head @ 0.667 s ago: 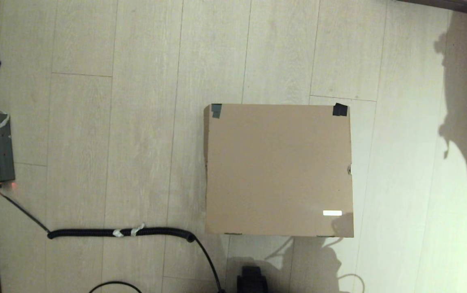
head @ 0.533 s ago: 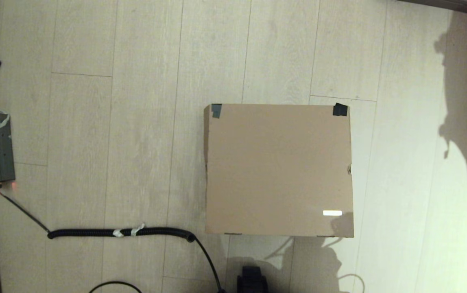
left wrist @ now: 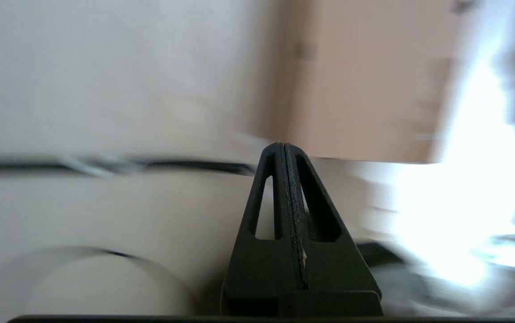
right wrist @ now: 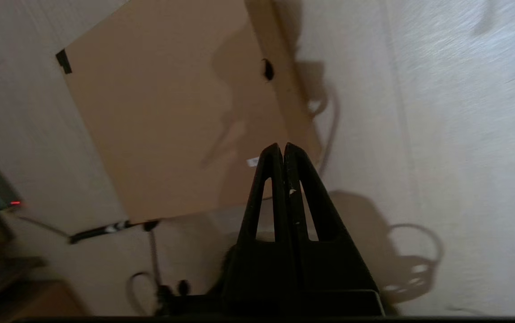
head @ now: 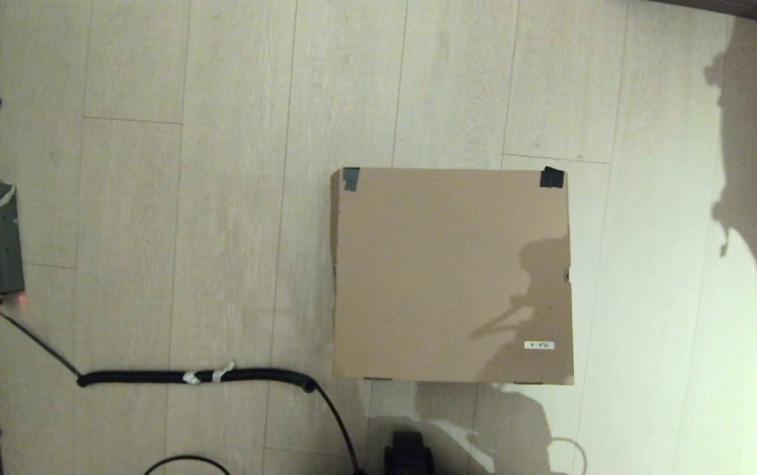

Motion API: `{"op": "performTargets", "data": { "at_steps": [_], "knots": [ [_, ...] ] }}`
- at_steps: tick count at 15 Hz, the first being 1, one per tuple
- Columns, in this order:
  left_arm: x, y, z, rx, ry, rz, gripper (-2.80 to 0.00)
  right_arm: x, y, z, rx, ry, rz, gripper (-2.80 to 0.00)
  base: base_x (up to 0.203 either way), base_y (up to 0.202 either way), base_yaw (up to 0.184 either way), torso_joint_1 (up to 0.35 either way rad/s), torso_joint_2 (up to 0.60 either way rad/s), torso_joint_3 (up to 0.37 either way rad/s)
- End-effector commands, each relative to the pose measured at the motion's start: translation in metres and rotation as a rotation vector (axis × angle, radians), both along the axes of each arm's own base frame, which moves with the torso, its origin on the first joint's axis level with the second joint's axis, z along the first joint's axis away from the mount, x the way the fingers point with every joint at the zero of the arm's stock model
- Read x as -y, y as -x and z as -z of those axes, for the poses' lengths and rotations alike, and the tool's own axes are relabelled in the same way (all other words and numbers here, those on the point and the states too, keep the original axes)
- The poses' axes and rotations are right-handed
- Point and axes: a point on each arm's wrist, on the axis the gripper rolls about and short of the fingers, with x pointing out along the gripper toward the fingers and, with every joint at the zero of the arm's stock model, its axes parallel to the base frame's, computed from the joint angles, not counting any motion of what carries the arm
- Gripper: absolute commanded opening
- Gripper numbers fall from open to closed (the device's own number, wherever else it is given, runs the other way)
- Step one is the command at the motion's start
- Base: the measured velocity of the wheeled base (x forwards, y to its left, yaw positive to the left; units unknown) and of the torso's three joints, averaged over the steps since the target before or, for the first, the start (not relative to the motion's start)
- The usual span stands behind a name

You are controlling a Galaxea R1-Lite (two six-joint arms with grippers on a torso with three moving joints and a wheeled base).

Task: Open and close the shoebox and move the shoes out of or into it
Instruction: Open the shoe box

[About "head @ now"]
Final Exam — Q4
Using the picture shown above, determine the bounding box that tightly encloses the brown cardboard shoe box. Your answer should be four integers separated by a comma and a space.
330, 166, 575, 385

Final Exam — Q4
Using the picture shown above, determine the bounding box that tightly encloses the black coiled cable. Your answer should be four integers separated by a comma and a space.
0, 297, 366, 475

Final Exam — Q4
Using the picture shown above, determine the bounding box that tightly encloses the thin black cable loop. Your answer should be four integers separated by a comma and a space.
143, 455, 231, 475

